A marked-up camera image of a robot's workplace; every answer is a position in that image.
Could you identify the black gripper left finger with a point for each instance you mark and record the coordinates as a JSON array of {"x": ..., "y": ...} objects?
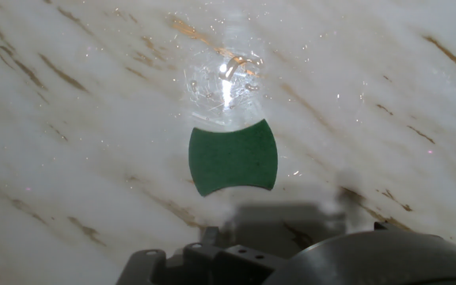
[{"x": 212, "y": 265}]

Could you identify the green sponge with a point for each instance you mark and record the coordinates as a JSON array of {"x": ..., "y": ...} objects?
[{"x": 232, "y": 162}]

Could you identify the clear water puddle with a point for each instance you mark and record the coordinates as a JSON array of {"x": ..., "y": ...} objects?
[{"x": 224, "y": 95}]

